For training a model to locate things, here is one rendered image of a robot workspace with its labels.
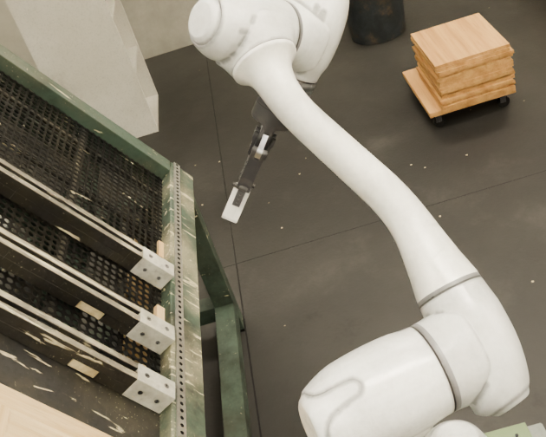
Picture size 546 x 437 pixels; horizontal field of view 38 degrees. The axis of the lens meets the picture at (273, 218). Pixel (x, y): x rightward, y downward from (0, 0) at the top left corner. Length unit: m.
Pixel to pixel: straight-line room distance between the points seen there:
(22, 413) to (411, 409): 1.06
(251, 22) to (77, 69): 4.35
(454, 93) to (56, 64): 2.56
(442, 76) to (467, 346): 3.49
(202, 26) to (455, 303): 0.52
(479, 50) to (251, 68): 3.47
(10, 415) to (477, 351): 1.12
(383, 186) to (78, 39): 4.34
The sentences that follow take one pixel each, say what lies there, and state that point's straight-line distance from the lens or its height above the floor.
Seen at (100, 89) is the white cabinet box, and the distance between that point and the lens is 5.51.
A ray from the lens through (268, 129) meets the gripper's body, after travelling 1.34.
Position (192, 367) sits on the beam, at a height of 0.84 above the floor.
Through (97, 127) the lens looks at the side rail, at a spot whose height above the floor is 1.18.
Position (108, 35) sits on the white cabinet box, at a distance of 5.36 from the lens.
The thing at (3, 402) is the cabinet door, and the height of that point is 1.27.
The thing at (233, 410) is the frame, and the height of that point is 0.18.
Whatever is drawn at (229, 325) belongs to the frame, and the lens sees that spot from 3.47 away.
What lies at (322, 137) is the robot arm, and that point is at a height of 1.85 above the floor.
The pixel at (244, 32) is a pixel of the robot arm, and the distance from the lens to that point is 1.15.
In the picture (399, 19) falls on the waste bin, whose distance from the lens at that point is 5.90.
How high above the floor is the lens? 2.42
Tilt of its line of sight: 34 degrees down
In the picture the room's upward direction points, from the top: 19 degrees counter-clockwise
